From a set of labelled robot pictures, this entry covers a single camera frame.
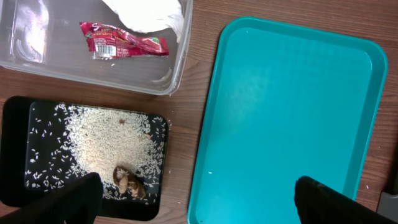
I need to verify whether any white napkin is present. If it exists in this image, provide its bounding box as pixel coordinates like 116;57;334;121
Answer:
103;0;184;43

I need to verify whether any black tray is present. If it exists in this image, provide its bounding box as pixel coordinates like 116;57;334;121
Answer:
1;96;161;221

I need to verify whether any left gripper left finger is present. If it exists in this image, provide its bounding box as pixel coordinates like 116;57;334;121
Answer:
1;172;103;224

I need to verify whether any red snack wrapper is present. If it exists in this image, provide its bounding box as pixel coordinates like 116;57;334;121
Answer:
80;22;169;60

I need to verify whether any clear plastic bin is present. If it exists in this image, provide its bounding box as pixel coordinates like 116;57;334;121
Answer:
1;0;193;95

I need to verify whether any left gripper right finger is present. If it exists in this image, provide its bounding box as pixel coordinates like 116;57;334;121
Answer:
294;176;396;224

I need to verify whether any brown food scrap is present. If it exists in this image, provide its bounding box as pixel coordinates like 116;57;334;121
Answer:
113;166;146;199

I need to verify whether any teal serving tray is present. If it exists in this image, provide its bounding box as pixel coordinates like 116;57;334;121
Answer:
187;17;388;223

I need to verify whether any grey dishwasher rack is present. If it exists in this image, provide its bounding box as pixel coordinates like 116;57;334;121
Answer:
377;192;398;222

